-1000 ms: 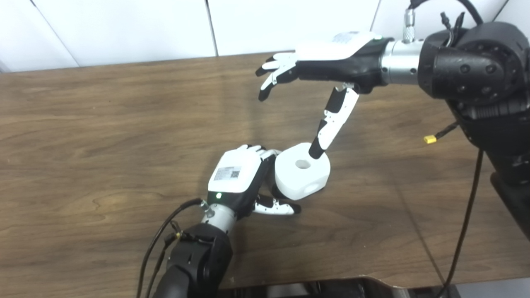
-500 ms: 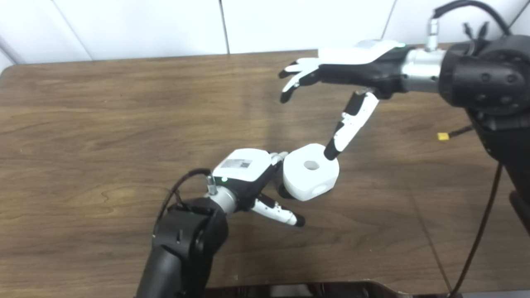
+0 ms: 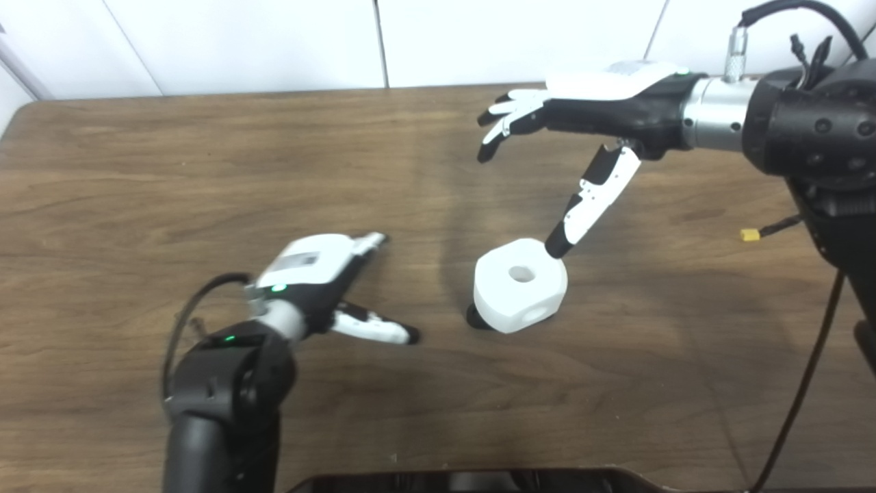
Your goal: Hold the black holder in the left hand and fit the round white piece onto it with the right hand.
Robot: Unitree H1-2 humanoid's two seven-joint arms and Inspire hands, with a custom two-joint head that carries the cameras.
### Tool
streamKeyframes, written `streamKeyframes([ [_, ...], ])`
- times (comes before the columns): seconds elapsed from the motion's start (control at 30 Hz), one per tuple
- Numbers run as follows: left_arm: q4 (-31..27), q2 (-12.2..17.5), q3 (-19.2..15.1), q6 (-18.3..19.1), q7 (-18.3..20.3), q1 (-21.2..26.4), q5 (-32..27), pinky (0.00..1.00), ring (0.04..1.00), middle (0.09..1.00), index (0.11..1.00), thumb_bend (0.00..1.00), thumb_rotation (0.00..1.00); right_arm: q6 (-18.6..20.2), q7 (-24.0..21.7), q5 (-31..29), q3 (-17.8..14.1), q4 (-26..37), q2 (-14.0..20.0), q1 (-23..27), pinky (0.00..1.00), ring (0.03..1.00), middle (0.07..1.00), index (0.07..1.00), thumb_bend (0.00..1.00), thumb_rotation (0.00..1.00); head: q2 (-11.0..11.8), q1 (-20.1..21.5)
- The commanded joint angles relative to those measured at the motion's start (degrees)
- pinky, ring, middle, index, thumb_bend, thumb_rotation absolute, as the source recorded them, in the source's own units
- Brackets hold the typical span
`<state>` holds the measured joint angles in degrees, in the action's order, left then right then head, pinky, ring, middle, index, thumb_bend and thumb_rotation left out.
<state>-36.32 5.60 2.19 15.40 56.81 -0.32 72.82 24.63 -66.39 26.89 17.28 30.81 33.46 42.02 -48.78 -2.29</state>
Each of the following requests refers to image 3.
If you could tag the round white piece with hole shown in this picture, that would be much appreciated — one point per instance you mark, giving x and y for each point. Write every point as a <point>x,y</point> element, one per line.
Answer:
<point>513,298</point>

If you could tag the black flanged holder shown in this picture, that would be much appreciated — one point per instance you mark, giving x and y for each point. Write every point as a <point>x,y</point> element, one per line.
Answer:
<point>474,318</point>

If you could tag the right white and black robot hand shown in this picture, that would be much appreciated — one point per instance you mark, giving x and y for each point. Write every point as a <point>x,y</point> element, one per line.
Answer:
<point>616,103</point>

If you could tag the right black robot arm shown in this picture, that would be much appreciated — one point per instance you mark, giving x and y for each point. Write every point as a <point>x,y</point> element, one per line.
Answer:
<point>807,130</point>

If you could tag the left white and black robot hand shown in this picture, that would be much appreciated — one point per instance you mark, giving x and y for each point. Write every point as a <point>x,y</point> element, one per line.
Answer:
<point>308,263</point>

